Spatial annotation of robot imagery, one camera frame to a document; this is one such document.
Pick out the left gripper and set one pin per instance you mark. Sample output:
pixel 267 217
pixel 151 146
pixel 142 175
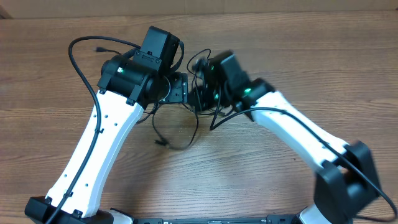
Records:
pixel 180 81

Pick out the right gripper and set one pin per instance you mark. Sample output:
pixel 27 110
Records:
pixel 203 104

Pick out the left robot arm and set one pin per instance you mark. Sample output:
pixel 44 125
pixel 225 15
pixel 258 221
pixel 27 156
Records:
pixel 146 74

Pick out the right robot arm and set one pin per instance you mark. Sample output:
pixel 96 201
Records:
pixel 346 177

